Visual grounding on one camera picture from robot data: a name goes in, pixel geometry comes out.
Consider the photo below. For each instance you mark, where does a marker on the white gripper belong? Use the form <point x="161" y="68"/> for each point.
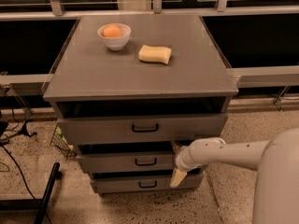
<point x="182" y="161"/>

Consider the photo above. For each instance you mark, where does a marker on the grey drawer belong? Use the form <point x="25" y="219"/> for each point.
<point x="134" y="129"/>
<point x="131" y="184"/>
<point x="127" y="162"/>

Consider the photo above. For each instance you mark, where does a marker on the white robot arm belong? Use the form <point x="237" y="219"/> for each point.
<point x="276" y="194"/>

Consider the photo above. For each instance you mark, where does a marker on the grey drawer cabinet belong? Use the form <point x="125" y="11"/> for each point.
<point x="93" y="81"/>

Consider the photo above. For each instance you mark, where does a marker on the yellow sponge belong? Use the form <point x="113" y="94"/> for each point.
<point x="152" y="54"/>

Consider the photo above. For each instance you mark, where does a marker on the white ceramic bowl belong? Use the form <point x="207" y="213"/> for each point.
<point x="117" y="43"/>

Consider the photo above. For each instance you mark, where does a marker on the black metal bar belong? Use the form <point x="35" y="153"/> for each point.
<point x="40" y="205"/>

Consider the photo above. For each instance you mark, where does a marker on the orange fruit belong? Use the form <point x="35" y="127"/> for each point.
<point x="112" y="31"/>

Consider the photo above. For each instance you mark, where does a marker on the black tripod stand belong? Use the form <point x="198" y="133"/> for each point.
<point x="7" y="133"/>

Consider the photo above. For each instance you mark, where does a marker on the grey window rail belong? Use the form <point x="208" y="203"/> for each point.
<point x="248" y="77"/>

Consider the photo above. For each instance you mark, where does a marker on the wire basket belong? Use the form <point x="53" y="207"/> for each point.
<point x="59" y="141"/>

